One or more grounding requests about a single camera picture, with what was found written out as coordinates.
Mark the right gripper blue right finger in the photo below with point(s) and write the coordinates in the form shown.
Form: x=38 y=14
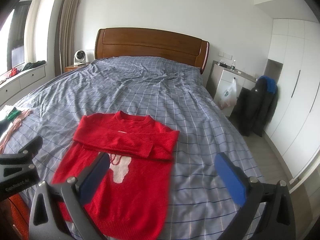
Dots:
x=277 y=220

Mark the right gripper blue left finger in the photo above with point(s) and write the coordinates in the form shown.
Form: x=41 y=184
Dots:
x=46 y=220

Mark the red knit sweater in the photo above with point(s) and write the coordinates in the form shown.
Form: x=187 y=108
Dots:
x=132 y=199

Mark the green and pink clothes pile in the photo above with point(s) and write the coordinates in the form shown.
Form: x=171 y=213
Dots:
x=11 y=120

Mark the dark clothes on bench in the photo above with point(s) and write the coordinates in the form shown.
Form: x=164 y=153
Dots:
x=32 y=65

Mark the white window drawer bench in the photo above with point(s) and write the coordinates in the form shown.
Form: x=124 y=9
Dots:
x=21 y=81

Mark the red cloth on bench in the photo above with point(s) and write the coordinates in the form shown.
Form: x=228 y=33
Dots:
x=14 y=71

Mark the wooden nightstand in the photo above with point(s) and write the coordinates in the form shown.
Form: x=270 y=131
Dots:
x=71 y=68

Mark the black and blue jacket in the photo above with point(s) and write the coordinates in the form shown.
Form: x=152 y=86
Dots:
x=256 y=107

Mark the small white fan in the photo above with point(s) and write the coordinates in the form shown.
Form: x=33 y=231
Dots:
x=79 y=58

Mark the white plastic bag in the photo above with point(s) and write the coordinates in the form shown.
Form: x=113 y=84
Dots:
x=229 y=97

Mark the beige curtain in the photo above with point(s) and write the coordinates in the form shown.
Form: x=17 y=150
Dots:
x=64 y=40

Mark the white bedside cabinet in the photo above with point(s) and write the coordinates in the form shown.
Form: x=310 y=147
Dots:
x=221 y=79

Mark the brown wooden headboard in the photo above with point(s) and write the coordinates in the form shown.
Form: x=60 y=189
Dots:
x=115 y=42

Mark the white wardrobe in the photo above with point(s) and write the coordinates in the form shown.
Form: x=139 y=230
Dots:
x=294 y=127

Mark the blue plaid bed cover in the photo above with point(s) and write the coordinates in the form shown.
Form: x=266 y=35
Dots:
x=169 y=92

